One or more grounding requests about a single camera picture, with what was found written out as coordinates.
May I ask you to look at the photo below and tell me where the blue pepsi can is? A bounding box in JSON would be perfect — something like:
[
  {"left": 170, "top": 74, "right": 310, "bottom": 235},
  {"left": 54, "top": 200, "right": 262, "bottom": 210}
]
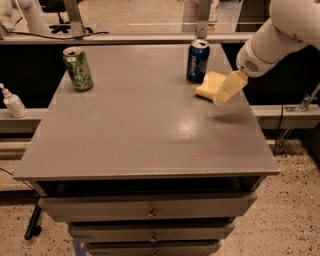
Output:
[{"left": 186, "top": 39, "right": 210, "bottom": 83}]

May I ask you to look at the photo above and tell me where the black cable on rail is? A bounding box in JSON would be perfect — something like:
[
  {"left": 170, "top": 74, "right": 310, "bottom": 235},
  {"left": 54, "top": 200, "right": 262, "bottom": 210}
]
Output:
[{"left": 13, "top": 30, "right": 111, "bottom": 41}]

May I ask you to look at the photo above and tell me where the grey metal post left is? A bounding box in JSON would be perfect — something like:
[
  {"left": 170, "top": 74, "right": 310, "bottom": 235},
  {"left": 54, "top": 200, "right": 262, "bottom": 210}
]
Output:
[{"left": 63, "top": 0, "right": 85, "bottom": 36}]

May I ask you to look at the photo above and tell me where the top grey drawer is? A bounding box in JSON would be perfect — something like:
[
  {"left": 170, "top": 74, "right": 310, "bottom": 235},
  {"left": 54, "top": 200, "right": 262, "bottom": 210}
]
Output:
[{"left": 39, "top": 192, "right": 257, "bottom": 222}]

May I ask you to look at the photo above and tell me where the white pump bottle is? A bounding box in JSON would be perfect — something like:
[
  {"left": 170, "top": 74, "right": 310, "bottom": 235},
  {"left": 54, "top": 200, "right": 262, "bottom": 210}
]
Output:
[{"left": 0, "top": 83, "right": 28, "bottom": 118}]

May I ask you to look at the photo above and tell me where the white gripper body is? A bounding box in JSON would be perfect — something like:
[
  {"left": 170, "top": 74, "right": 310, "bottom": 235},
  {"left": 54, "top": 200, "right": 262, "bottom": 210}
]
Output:
[{"left": 236, "top": 40, "right": 274, "bottom": 78}]

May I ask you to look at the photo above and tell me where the grey metal post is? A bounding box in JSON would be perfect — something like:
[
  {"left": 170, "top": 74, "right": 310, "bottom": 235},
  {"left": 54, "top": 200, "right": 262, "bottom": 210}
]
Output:
[
  {"left": 196, "top": 0, "right": 211, "bottom": 39},
  {"left": 63, "top": 0, "right": 85, "bottom": 36}
]

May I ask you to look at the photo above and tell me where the bottom grey drawer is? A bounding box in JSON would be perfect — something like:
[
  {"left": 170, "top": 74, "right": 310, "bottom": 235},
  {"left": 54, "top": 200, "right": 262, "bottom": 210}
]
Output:
[{"left": 88, "top": 241, "right": 221, "bottom": 256}]

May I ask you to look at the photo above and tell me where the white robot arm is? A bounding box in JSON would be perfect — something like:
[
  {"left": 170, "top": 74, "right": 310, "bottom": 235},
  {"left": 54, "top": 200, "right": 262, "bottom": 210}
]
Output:
[{"left": 213, "top": 0, "right": 320, "bottom": 105}]

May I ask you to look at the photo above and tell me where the middle grey drawer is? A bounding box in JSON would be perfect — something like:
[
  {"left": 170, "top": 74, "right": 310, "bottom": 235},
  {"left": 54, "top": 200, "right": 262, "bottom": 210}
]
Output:
[{"left": 69, "top": 219, "right": 234, "bottom": 243}]

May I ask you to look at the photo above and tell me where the yellow sponge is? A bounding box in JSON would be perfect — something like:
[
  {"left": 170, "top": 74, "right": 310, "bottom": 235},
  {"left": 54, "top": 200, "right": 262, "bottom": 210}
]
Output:
[{"left": 195, "top": 71, "right": 226, "bottom": 100}]

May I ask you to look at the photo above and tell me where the metal angle bracket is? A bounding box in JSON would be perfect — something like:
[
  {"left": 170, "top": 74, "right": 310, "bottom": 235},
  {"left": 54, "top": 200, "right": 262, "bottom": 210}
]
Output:
[{"left": 285, "top": 83, "right": 320, "bottom": 112}]

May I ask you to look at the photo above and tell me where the grey metal post right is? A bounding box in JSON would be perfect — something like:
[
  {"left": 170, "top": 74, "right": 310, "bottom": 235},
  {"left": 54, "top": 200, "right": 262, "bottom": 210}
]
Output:
[{"left": 196, "top": 0, "right": 211, "bottom": 39}]

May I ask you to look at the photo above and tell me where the green soda can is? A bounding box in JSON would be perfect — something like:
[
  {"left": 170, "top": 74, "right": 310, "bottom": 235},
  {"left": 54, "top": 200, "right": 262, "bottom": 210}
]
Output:
[{"left": 63, "top": 47, "right": 94, "bottom": 91}]

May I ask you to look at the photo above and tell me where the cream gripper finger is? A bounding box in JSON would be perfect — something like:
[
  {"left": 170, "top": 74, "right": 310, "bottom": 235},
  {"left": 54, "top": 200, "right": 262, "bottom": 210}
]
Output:
[{"left": 213, "top": 70, "right": 248, "bottom": 106}]

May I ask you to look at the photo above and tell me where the black hanging cable right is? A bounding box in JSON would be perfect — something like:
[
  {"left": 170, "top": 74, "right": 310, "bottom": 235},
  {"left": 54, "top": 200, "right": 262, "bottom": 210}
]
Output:
[{"left": 273, "top": 53, "right": 299, "bottom": 157}]

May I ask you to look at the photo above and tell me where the grey drawer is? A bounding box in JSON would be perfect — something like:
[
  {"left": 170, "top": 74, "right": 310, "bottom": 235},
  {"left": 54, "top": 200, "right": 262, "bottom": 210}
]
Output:
[
  {"left": 69, "top": 219, "right": 234, "bottom": 243},
  {"left": 39, "top": 192, "right": 257, "bottom": 222},
  {"left": 88, "top": 241, "right": 221, "bottom": 256}
]

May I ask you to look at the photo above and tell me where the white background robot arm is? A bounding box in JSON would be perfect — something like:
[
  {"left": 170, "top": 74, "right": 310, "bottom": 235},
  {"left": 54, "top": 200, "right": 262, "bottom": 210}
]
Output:
[{"left": 0, "top": 0, "right": 49, "bottom": 34}]

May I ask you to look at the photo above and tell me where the grey drawer cabinet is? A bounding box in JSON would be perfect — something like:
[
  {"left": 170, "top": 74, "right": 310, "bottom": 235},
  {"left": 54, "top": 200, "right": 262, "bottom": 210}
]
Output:
[{"left": 13, "top": 43, "right": 281, "bottom": 256}]

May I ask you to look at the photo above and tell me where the black office chair base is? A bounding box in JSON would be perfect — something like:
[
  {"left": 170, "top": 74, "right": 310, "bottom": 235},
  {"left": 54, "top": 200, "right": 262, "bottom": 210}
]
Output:
[{"left": 49, "top": 13, "right": 93, "bottom": 35}]

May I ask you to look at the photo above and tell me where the black caster leg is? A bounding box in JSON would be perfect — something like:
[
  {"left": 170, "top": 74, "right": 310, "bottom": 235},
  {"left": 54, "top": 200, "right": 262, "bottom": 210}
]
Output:
[{"left": 24, "top": 205, "right": 42, "bottom": 240}]

